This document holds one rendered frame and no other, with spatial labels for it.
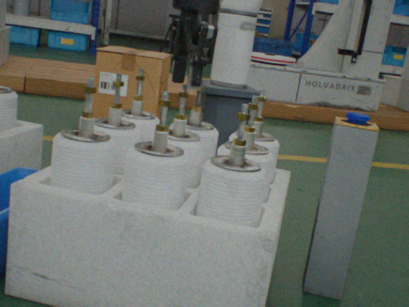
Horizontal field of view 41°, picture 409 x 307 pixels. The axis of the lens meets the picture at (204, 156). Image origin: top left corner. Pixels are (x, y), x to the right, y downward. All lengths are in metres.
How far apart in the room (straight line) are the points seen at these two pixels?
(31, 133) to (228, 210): 0.56
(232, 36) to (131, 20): 7.86
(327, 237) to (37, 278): 0.49
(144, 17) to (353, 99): 6.37
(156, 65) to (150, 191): 1.19
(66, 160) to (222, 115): 0.57
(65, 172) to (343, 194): 0.46
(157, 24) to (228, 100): 7.93
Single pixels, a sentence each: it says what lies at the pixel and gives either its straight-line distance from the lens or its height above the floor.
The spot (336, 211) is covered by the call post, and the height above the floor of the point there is 0.16.
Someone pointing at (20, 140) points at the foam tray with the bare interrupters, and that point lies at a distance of 1.16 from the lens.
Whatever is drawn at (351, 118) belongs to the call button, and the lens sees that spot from 0.95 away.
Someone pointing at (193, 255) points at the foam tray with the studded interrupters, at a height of 0.13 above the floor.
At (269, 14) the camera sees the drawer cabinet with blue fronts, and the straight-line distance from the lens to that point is 6.45.
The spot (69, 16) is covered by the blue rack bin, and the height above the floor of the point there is 0.31.
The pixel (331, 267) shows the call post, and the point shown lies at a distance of 1.00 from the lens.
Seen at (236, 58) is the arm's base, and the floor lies 0.37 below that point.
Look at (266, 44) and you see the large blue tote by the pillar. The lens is 5.38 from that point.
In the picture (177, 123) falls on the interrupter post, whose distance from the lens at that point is 0.91.
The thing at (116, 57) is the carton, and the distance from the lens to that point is 1.97.
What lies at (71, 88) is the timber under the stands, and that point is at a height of 0.05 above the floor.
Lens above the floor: 0.45
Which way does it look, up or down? 14 degrees down
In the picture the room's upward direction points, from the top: 8 degrees clockwise
